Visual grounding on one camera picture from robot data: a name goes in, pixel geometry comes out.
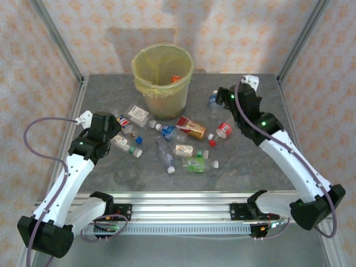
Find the Pepsi bottle with blue cap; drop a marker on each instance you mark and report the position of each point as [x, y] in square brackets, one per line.
[124, 121]

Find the white label bottle green cap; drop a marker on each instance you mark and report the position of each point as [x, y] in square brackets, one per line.
[122, 141]

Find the square clear bottle white label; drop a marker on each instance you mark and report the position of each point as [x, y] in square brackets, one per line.
[137, 114]

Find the red label bottle red cap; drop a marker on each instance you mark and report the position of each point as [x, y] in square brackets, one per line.
[224, 129]

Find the amber tea bottle red label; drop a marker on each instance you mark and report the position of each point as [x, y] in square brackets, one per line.
[192, 128]

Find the orange label bottle brown cap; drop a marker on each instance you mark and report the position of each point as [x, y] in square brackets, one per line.
[176, 79]

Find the crushed clear bottle blue cap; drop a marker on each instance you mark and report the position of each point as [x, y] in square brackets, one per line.
[164, 155]

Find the clear bottle white orange label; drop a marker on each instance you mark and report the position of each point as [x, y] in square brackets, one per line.
[183, 150]

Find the green label clear bottle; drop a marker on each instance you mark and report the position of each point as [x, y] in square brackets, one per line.
[194, 164]

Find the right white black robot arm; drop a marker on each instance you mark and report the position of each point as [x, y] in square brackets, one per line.
[294, 167]

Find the yellow plastic bin liner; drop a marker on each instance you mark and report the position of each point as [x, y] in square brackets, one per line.
[155, 89]

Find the green mesh waste bin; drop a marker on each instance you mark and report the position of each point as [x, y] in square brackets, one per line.
[167, 108]

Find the left small circuit board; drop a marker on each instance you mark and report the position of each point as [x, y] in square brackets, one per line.
[112, 229]

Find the small circuit board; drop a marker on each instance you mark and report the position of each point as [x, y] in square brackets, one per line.
[112, 229]
[274, 225]

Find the right small circuit board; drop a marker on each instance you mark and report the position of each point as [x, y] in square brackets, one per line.
[274, 225]

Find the left aluminium side rail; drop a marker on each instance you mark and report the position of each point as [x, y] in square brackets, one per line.
[76, 111]

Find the aluminium side rail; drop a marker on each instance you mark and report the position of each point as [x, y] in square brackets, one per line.
[290, 116]
[76, 111]

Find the right aluminium side rail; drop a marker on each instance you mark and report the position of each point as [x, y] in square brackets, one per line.
[290, 116]

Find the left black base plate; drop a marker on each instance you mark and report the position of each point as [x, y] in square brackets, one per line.
[125, 212]

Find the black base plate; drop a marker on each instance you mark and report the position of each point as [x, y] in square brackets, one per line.
[236, 211]
[125, 212]

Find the aluminium table edge rail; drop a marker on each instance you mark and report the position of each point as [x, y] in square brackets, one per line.
[180, 195]

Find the right aluminium frame post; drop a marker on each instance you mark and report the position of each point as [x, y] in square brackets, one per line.
[304, 36]

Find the aluminium frame post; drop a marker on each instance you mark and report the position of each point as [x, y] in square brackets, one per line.
[56, 36]
[304, 36]

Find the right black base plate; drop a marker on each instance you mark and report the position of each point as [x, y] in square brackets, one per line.
[236, 211]

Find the left aluminium frame post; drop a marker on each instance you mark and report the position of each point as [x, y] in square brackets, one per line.
[56, 36]

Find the left lower frame leg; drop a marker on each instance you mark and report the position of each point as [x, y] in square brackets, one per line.
[20, 260]

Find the frame leg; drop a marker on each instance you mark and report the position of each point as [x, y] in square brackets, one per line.
[20, 260]
[333, 250]

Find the right lower frame leg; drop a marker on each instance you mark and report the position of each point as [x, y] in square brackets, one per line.
[333, 250]

